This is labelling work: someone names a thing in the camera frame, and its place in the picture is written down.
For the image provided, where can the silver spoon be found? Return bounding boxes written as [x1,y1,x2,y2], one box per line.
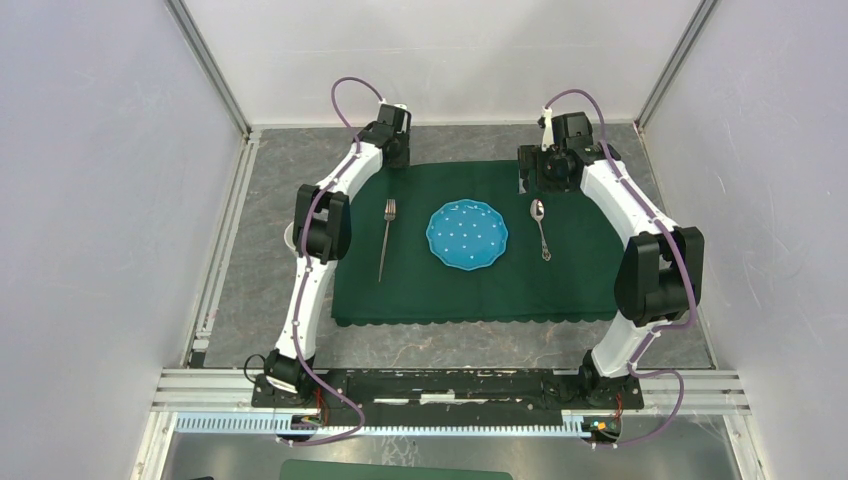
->
[530,199,552,262]

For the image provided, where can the white blue mug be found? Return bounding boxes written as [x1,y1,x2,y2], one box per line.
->
[283,222,296,252]

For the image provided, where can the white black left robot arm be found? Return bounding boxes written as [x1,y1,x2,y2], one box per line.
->
[257,103,412,408]

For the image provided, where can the aluminium frame rails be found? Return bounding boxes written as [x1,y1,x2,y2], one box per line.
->
[129,0,773,480]

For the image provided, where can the green mat at bottom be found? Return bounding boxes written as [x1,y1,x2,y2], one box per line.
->
[279,459,512,480]

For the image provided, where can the blue polka dot plate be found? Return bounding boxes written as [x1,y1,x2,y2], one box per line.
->
[425,199,509,272]

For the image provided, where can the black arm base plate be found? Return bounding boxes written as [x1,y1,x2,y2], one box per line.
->
[251,369,645,427]

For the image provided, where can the dark green cloth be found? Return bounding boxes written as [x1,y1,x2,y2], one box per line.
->
[331,160,624,326]

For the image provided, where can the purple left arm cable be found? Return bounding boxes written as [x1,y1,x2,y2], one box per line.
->
[291,76,389,447]

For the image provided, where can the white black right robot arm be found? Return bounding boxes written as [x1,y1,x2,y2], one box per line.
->
[517,107,705,408]

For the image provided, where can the silver fork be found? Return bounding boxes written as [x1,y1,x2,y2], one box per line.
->
[378,198,397,282]

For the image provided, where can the blue slotted cable duct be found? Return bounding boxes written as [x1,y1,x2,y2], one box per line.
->
[174,412,590,439]

